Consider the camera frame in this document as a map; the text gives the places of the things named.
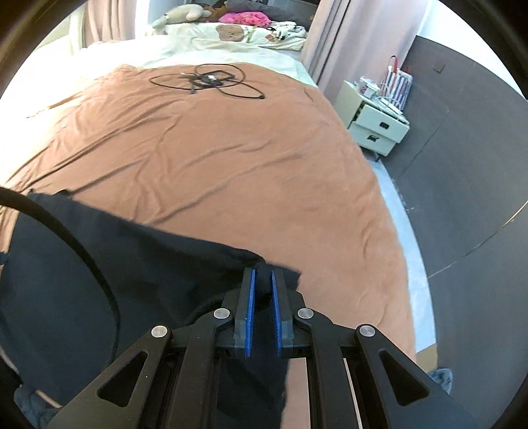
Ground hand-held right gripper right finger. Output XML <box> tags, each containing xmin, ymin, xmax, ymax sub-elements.
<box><xmin>270</xmin><ymin>267</ymin><xmax>479</xmax><ymax>429</ymax></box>

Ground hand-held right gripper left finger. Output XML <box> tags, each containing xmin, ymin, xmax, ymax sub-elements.
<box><xmin>47</xmin><ymin>267</ymin><xmax>257</xmax><ymax>429</ymax></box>

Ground black pants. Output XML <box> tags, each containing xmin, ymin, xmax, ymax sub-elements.
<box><xmin>0</xmin><ymin>190</ymin><xmax>304</xmax><ymax>429</ymax></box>

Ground cream nightstand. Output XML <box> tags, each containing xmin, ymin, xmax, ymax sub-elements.
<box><xmin>333</xmin><ymin>80</ymin><xmax>411</xmax><ymax>157</ymax></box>

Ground striped paper bag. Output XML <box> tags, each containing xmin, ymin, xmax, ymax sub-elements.
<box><xmin>379</xmin><ymin>55</ymin><xmax>414</xmax><ymax>112</ymax></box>

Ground bear print pillow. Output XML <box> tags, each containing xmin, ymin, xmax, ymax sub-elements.
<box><xmin>194</xmin><ymin>22</ymin><xmax>308</xmax><ymax>52</ymax></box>

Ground cream bed sheet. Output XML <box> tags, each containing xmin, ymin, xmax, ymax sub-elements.
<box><xmin>25</xmin><ymin>22</ymin><xmax>318</xmax><ymax>87</ymax></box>

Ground pink curtain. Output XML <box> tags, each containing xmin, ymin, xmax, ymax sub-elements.
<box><xmin>70</xmin><ymin>0</ymin><xmax>174</xmax><ymax>48</ymax></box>
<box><xmin>301</xmin><ymin>0</ymin><xmax>434</xmax><ymax>104</ymax></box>

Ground pink cloth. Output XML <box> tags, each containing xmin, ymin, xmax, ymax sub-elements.
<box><xmin>218</xmin><ymin>12</ymin><xmax>271</xmax><ymax>27</ymax></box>

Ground beige plush toy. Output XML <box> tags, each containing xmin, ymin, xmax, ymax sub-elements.
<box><xmin>152</xmin><ymin>3</ymin><xmax>207</xmax><ymax>36</ymax></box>

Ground black coiled cable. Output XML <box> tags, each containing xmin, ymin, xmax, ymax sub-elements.
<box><xmin>148</xmin><ymin>63</ymin><xmax>267</xmax><ymax>101</ymax></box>

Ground black braided cable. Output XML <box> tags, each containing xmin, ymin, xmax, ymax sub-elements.
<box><xmin>0</xmin><ymin>186</ymin><xmax>122</xmax><ymax>388</ymax></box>

